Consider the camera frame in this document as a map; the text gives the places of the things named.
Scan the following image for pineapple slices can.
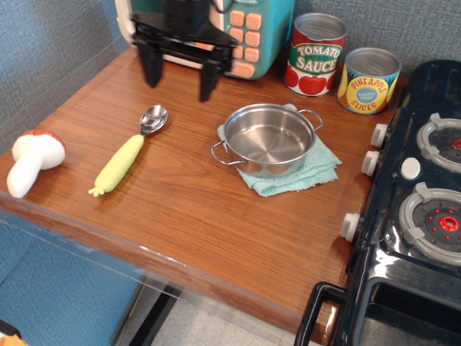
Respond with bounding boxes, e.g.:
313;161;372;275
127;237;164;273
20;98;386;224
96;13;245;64
337;47;402;115

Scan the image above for stainless steel pot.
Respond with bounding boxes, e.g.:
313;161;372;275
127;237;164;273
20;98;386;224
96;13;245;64
211;103;323;179

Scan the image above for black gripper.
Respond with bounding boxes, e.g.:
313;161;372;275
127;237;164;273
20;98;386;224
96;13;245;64
131;1;237;102

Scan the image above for teal toy microwave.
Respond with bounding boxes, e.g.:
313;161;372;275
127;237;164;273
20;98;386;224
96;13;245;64
115;0;295;80

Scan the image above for orange object at corner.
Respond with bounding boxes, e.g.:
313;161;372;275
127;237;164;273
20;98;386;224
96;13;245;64
0;332;28;346

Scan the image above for tomato sauce can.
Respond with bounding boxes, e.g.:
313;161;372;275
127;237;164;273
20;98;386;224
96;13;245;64
285;12;348;97

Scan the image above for folded light blue napkin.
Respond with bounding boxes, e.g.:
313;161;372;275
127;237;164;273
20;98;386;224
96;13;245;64
218;124;341;197

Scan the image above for white plush mushroom toy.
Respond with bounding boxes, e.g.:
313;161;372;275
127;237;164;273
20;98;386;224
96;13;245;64
6;130;66;198

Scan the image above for black toy stove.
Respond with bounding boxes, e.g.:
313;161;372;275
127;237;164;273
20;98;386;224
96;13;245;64
295;60;460;345

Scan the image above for spoon with green handle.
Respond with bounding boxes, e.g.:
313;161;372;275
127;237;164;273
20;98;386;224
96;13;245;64
88;105;168;197

